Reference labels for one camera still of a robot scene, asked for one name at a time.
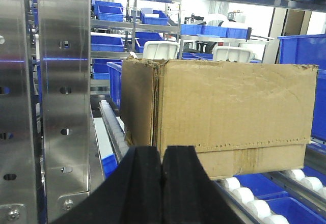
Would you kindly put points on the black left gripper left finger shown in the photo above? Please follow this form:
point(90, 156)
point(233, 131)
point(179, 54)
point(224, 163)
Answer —
point(131, 194)

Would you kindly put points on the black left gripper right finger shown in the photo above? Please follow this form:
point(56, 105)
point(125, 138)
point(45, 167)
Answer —
point(189, 196)

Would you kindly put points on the plain worn cardboard box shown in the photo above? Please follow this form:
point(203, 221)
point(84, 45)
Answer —
point(241, 118)

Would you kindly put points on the white roller conveyor track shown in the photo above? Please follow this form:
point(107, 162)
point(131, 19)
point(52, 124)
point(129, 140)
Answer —
point(259, 210)

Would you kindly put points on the blue bin below rollers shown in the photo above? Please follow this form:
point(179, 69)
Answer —
point(286, 196)

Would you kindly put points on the blue bin behind box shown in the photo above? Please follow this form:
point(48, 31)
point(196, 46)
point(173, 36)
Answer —
point(115, 75)

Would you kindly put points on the steel shelf upright post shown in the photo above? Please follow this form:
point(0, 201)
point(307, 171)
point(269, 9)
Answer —
point(50, 160)

